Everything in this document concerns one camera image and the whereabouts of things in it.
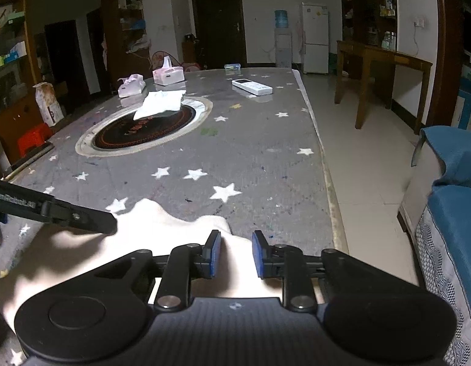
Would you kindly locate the wooden display cabinet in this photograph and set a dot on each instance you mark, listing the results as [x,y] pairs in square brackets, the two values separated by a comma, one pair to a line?
[14,114]

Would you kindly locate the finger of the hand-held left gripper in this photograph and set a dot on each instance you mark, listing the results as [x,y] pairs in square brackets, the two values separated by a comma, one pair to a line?
[83,219]

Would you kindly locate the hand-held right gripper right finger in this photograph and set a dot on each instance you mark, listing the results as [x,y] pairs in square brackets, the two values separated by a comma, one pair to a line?
[260,253]

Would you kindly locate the white refrigerator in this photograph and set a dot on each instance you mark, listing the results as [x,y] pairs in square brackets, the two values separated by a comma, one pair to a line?
[314,38]

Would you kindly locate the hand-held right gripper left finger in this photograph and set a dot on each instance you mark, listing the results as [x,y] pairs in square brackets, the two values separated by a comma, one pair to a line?
[216,253]

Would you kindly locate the white paper sack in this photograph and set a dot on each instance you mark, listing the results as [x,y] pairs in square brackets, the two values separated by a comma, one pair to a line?
[48,103]

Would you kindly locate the small dark cabinet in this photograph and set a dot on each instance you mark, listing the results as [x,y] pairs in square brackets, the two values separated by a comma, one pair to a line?
[189,51]

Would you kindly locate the round black induction cooktop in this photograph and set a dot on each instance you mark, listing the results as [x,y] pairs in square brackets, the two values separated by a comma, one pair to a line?
[144,133]

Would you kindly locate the pink tissue box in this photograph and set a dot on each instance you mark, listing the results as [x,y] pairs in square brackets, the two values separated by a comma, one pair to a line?
[168,76]

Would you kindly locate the grey star tablecloth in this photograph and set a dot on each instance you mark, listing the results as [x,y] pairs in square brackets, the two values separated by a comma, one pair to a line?
[258,160]

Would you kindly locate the cream sweater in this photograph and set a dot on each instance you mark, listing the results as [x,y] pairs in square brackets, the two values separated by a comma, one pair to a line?
[174,228]

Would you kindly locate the wooden open shelf cabinet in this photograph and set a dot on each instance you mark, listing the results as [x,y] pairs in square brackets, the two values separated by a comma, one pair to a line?
[132,64]

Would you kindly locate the white tissue paper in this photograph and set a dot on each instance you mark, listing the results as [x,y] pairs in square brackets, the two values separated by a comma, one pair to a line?
[159,103]

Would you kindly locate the wooden side table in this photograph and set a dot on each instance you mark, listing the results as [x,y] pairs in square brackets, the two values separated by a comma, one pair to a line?
[384,57]

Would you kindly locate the dark wooden door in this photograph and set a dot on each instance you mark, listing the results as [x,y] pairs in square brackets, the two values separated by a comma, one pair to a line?
[218,26]

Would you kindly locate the white water dispenser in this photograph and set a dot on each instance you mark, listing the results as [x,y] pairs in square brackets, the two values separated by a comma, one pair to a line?
[283,49]

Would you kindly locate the tall wooden shelf cabinet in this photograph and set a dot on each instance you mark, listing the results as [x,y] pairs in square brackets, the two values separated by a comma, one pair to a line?
[361,11]

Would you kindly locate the white wall socket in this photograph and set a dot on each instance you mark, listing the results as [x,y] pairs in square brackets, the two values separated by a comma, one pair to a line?
[419,22]

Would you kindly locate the glass jar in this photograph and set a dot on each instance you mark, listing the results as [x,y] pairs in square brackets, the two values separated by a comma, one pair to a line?
[390,42]

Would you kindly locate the white tissue box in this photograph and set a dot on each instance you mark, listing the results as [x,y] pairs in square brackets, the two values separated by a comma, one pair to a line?
[130,87]

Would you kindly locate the blue low cabinet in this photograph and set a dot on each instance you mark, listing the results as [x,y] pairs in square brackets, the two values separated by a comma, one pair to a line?
[467,110]

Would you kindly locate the blue water jug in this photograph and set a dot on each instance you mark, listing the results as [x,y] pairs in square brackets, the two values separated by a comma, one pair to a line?
[281,19]

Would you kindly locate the white remote control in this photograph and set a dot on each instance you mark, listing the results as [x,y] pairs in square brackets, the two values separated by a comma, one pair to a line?
[252,87]

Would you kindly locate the blue covered sofa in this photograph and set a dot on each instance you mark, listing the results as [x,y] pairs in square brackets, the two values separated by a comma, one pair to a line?
[456,217]

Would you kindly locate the red plastic stool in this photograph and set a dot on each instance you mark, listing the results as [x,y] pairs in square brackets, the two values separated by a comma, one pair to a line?
[33,137]

